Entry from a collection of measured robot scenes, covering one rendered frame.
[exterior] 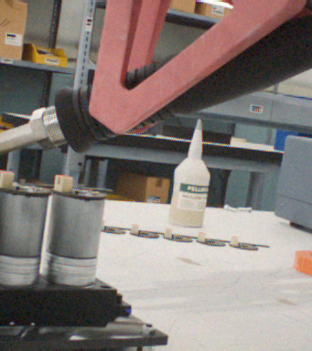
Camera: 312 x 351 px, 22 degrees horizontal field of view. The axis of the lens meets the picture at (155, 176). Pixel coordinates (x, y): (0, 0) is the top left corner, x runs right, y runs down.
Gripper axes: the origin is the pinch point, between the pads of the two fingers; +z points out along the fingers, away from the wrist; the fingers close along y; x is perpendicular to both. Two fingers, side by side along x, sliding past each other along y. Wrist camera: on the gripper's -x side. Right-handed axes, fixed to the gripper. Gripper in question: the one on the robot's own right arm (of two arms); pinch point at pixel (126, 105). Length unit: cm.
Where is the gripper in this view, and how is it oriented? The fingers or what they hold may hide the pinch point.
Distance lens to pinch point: 29.6
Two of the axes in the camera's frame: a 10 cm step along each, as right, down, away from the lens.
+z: -5.6, 8.1, 1.8
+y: -2.4, 0.5, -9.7
